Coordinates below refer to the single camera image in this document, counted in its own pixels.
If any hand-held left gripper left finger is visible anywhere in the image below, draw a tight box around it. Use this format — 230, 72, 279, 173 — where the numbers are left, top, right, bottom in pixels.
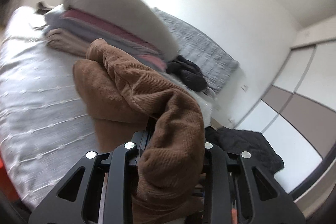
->
28, 116, 156, 224

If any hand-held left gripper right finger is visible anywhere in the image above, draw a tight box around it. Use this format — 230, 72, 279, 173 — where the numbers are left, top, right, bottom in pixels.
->
200, 143, 306, 224

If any brown jacket with fleece collar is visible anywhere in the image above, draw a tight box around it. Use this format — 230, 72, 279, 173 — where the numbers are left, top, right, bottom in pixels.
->
72, 38, 206, 224

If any stack of folded clothes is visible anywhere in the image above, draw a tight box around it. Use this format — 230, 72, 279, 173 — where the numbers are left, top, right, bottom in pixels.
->
43, 5, 164, 63

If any black cloth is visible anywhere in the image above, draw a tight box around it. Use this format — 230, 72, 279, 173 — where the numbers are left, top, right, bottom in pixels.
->
205, 126, 286, 175

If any black puffer jacket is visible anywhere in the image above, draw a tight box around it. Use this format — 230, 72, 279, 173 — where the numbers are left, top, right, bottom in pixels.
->
167, 55, 208, 92

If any bed with grey bedspread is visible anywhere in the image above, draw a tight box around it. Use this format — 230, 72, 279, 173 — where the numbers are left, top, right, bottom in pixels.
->
0, 5, 213, 211

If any white and taupe wardrobe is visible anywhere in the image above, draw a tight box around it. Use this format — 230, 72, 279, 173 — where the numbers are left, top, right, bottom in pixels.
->
235, 40, 336, 194

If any pink folded blanket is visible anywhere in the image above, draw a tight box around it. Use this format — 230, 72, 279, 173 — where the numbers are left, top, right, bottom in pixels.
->
147, 54, 168, 70

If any grey padded headboard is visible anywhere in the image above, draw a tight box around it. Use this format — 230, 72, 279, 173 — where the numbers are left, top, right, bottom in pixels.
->
152, 7, 240, 94

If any red box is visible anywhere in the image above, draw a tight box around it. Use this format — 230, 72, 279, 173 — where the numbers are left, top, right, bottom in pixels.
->
0, 156, 19, 201

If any beige folded blanket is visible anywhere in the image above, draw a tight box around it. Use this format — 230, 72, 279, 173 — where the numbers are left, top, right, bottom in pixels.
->
45, 28, 93, 57

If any maroon folded blanket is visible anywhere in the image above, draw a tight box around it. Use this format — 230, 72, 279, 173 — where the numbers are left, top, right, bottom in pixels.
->
62, 9, 163, 54

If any large grey pillow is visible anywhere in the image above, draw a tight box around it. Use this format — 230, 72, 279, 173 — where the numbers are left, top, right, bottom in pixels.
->
63, 0, 179, 60

